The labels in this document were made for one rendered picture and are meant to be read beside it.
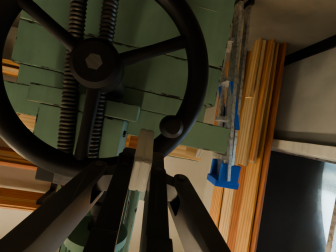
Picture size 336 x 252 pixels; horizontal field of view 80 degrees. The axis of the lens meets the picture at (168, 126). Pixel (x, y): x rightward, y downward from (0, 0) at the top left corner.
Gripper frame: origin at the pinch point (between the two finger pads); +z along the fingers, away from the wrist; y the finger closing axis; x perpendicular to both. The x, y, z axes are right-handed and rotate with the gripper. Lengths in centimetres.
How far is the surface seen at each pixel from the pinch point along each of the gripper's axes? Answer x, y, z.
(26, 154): -5.0, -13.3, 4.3
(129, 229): -56, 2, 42
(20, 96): -5.2, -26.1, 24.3
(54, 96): -0.9, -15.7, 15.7
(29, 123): -17, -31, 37
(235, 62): 14, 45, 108
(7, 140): -3.8, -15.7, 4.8
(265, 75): 11, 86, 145
